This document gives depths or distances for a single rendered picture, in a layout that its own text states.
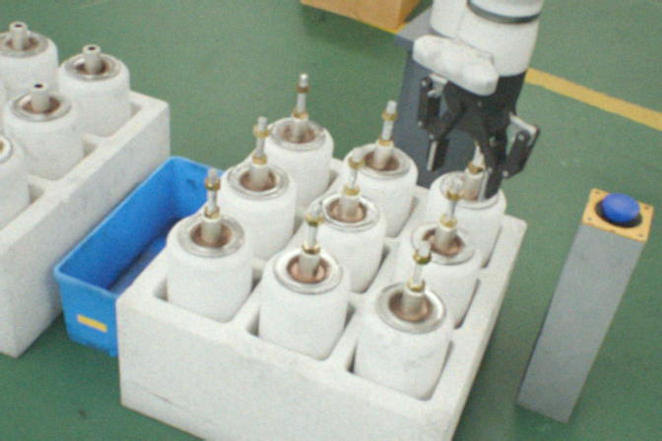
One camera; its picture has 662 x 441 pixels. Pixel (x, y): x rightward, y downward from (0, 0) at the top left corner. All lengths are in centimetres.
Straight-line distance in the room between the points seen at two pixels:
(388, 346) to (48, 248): 48
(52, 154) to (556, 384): 71
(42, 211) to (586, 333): 68
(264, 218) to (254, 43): 90
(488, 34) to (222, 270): 37
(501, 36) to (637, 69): 128
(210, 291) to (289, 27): 110
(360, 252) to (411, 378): 17
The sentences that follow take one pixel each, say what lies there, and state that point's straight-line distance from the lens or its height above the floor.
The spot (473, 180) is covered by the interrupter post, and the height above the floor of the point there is 28.
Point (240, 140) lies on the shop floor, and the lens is 159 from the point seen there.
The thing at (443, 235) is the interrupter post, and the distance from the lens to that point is 100.
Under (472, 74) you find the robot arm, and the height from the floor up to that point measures 51.
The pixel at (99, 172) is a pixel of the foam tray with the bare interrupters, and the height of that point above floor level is 17.
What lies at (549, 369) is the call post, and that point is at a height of 8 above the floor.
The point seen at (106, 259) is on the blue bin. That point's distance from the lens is 125.
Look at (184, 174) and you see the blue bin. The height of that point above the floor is 10.
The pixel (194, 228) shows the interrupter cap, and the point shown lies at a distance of 99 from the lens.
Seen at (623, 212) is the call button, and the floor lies 33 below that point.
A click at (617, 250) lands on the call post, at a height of 29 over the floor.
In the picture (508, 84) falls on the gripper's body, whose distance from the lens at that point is 87.
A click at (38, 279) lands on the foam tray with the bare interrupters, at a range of 118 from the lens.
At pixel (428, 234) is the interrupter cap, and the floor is 25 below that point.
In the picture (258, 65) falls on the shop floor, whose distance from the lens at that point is 183.
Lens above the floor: 89
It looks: 38 degrees down
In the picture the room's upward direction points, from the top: 8 degrees clockwise
